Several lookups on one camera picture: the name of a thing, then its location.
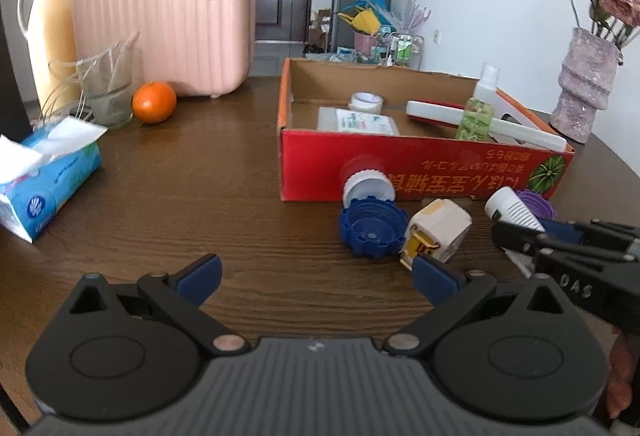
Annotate white squeeze tube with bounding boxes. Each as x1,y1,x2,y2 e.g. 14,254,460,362
484,186,547,233

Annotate yellow thermos jug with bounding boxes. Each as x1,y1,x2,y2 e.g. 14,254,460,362
17,0,81,114

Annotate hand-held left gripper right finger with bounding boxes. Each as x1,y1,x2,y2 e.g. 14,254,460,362
384,253,576,357

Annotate green spray bottle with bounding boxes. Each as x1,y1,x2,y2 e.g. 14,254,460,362
455,64,501,142

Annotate pink bucket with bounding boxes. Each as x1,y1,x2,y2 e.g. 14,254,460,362
354,30,381,52

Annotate metal trolley with bottles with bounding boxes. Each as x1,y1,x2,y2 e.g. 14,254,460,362
380,30,426,70

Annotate pink ribbed suitcase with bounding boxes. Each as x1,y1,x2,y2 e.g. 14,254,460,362
71,0,256,98

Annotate white power adapter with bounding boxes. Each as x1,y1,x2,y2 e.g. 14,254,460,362
400,199,473,269

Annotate blue notched bottle cap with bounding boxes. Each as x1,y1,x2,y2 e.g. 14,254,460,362
339,197,407,259

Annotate red cardboard box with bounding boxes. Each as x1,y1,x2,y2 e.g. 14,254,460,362
277,57,576,203

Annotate red and white lint brush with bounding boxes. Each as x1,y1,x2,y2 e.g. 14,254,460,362
406,100,568,152

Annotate cardboard boxes on floor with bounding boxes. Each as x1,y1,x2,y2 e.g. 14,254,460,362
305,9,333,54

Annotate glass cup with raffia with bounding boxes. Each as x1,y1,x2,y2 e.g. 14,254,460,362
47,31,143,129

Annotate blue tissue pack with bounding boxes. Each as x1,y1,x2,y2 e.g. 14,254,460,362
0,115,108,244

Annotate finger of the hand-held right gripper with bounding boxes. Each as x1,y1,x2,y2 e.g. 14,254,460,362
542,217,640,247
492,220,640,268

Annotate purple textured vase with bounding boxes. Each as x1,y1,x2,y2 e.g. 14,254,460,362
550,27,623,144

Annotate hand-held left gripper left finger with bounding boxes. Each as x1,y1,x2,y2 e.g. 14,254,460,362
62,253,251,357

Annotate purple notched bottle cap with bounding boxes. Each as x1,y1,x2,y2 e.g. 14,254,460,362
516,189,557,221

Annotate white tape roll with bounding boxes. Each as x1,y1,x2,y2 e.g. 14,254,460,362
349,92,384,113

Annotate orange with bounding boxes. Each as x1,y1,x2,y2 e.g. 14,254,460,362
132,81,178,124

